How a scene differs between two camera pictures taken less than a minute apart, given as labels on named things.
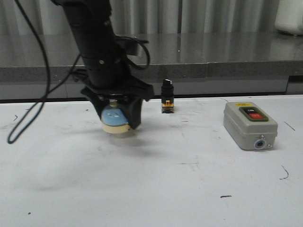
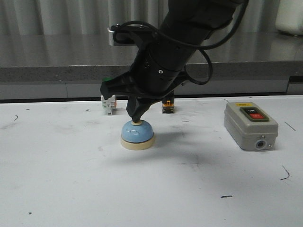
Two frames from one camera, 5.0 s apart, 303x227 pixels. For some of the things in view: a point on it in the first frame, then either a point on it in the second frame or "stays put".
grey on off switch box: (251, 127) stays put
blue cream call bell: (113, 119) → (138, 136)
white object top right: (289, 16) stays put
